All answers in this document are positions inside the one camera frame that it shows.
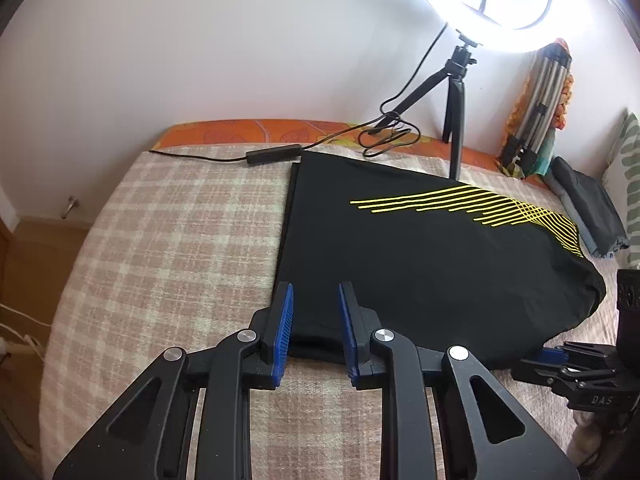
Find black mini tripod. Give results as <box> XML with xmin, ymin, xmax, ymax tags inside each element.
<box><xmin>369</xmin><ymin>32</ymin><xmax>477</xmax><ymax>181</ymax></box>

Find black cable with inline remote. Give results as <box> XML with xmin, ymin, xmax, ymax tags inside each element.
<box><xmin>147</xmin><ymin>22</ymin><xmax>449</xmax><ymax>166</ymax></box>

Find green striped white pillow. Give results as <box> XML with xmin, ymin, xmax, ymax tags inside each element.
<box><xmin>602</xmin><ymin>113</ymin><xmax>640</xmax><ymax>270</ymax></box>

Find plaid pink bed cover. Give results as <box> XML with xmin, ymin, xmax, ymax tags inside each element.
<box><xmin>38</xmin><ymin>143</ymin><xmax>622</xmax><ymax>480</ymax></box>

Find white power cable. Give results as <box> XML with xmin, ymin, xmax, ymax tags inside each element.
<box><xmin>0</xmin><ymin>301</ymin><xmax>49</xmax><ymax>361</ymax></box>

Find dark grey folded garment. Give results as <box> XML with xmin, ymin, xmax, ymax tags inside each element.
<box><xmin>549</xmin><ymin>155</ymin><xmax>630</xmax><ymax>256</ymax></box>

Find black sport pants yellow print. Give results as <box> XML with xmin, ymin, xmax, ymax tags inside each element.
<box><xmin>277</xmin><ymin>152</ymin><xmax>606</xmax><ymax>370</ymax></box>

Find orange floral cloth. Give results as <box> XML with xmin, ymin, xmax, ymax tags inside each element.
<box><xmin>494</xmin><ymin>38</ymin><xmax>576</xmax><ymax>179</ymax></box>

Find blue folded jeans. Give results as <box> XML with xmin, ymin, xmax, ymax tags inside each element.
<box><xmin>541</xmin><ymin>171</ymin><xmax>630</xmax><ymax>260</ymax></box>

